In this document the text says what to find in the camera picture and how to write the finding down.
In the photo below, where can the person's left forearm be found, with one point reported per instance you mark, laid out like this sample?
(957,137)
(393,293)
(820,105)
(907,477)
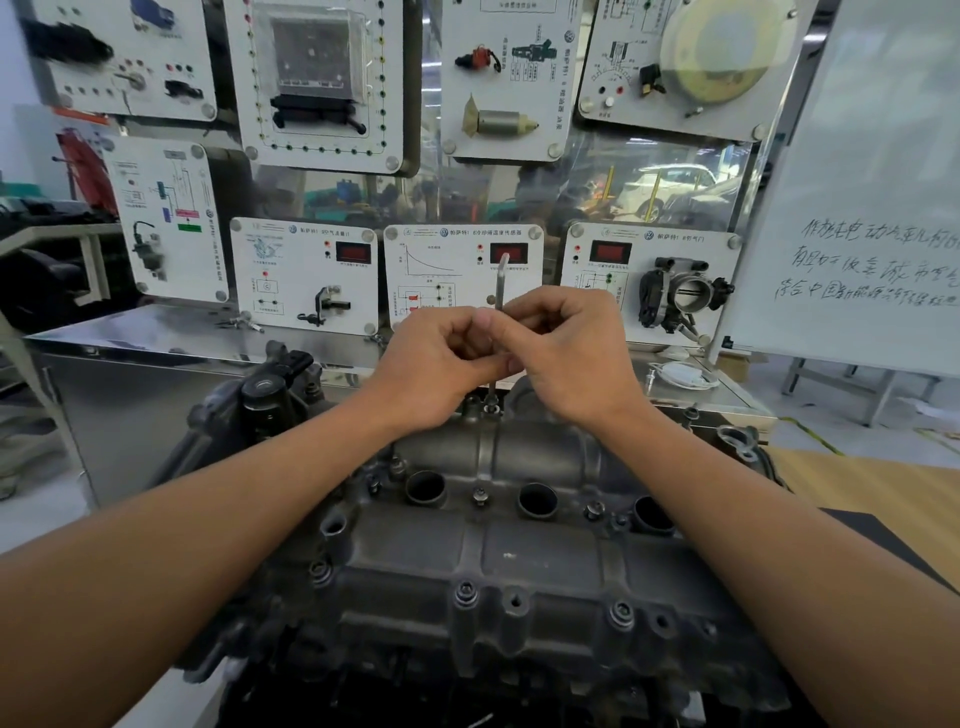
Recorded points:
(187,570)

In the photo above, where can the white panel green red labels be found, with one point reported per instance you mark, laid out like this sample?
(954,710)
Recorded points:
(202,262)

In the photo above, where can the black accelerator pedal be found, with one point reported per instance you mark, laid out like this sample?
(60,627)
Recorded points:
(67,41)

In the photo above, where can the grey metal engine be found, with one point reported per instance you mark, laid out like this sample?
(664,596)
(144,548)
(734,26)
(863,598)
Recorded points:
(540,562)

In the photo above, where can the red hoist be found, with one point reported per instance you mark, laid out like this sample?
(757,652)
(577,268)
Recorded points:
(86,169)

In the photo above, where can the white panel control module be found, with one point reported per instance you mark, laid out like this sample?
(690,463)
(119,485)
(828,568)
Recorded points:
(240,112)

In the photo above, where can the white panel brass filter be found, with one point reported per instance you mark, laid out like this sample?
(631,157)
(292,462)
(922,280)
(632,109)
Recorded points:
(540,90)

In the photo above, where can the white sensor training panel board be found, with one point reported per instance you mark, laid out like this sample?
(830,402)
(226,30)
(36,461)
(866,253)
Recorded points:
(112,420)

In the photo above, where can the white panel curve graph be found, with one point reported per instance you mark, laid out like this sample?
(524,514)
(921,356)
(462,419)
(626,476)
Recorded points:
(450,247)

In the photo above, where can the white panel yellow disc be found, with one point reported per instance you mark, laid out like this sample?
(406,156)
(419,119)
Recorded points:
(615,30)

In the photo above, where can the person's right forearm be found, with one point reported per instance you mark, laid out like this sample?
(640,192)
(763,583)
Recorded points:
(810,585)

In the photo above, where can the grey wall cabinet orange strip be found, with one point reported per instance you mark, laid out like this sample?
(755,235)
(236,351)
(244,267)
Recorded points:
(37,150)

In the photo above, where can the person's right hand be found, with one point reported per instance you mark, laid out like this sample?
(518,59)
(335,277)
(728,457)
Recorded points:
(577,360)

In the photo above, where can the black throttle body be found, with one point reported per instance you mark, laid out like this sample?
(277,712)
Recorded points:
(686,292)

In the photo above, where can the cardboard box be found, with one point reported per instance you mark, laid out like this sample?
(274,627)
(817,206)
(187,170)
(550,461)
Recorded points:
(739,366)

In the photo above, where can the white panel black lever sensor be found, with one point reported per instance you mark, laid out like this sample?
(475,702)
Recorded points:
(300,292)

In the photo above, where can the white panel throttle body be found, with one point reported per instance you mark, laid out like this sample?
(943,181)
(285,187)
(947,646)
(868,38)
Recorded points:
(585,270)

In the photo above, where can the yellow blue disc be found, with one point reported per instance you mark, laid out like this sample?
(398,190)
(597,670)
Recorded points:
(727,49)

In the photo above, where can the clear cased control module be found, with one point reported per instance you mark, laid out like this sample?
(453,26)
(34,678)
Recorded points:
(311,52)

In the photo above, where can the large whiteboard on stand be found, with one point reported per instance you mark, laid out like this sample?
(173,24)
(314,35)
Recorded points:
(862,112)

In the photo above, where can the silver hex key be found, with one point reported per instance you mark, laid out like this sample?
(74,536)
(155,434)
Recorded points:
(501,285)

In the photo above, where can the person's left hand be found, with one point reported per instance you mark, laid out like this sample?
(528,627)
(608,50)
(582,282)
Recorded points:
(435,375)

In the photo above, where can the black engine on trolley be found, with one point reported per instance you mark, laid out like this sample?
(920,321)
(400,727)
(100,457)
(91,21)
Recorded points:
(37,292)

